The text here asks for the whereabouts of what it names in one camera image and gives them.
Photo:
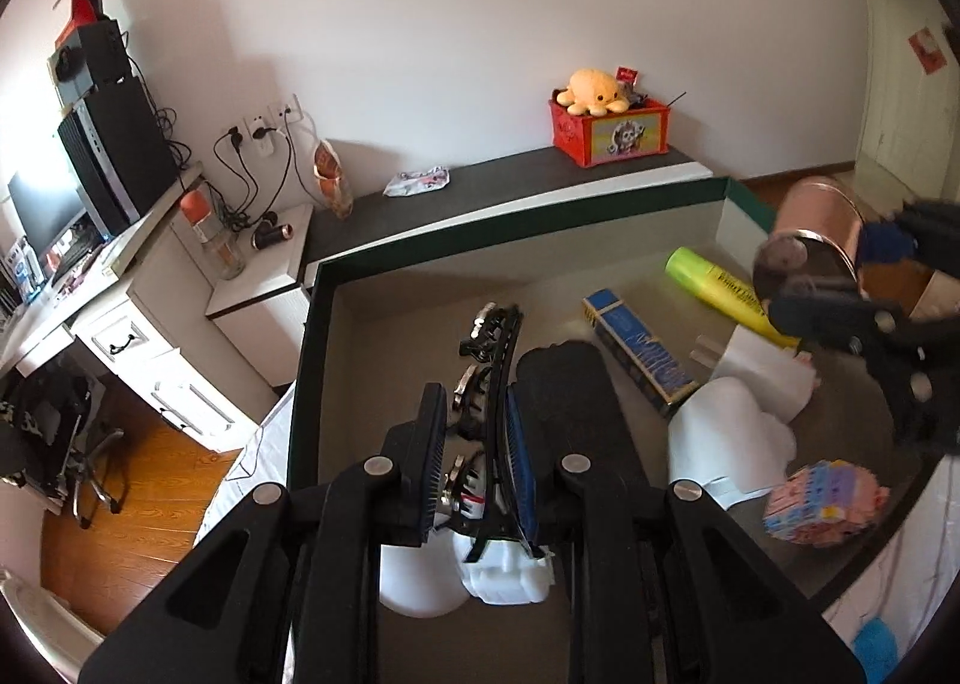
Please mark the white desk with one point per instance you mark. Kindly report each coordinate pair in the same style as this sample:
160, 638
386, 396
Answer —
138, 304

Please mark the small black camera lens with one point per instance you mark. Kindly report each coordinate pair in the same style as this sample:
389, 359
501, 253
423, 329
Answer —
267, 235

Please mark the computer monitor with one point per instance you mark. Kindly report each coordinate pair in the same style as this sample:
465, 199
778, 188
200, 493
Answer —
47, 204

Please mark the red door ornament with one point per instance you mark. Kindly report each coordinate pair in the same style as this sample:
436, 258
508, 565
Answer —
927, 50

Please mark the black speaker box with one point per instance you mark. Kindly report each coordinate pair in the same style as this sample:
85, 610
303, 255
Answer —
91, 57

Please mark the blue highlighter marker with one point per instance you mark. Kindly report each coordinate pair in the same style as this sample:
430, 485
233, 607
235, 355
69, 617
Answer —
875, 648

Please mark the blue rectangular box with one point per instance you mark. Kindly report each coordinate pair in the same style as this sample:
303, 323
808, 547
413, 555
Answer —
653, 369

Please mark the red toy crate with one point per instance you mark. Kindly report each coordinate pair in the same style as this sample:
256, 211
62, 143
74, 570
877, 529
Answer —
616, 137

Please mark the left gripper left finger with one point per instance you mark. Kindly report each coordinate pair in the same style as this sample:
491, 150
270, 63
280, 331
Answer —
283, 588

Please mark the yellow octopus plush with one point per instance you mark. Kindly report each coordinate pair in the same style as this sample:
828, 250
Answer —
592, 92

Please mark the crumpled wrapper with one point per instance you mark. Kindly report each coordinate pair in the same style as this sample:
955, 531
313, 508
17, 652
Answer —
406, 184

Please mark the white round figurine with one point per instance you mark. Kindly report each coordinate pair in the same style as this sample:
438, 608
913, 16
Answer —
421, 582

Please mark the black computer tower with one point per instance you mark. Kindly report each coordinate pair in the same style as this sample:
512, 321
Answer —
119, 155

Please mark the black office chair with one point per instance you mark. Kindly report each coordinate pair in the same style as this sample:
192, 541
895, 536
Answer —
54, 442

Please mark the black remote control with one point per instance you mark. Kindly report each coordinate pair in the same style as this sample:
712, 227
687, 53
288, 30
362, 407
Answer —
567, 404

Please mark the orange cap water bottle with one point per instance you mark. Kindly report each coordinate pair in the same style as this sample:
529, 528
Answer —
217, 241

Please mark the snack bag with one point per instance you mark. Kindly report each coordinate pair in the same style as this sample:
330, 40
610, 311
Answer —
332, 180

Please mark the white nightstand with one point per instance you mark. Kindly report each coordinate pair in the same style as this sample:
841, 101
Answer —
263, 311

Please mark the low black white cabinet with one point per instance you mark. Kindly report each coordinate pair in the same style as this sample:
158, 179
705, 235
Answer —
513, 183

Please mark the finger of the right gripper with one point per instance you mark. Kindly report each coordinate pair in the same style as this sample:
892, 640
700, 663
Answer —
834, 313
883, 243

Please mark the striped white tablecloth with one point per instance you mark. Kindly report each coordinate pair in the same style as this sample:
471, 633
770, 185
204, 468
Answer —
904, 586

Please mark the yellow highlighter marker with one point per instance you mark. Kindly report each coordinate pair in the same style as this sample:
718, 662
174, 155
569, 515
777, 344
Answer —
723, 291

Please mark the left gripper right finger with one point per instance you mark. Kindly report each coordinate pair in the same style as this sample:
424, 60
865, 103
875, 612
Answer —
667, 587

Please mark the pink open storage box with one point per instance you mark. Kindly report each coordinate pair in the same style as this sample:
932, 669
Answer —
456, 340

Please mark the rose gold cylinder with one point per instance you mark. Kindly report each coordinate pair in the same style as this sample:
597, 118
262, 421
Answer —
814, 240

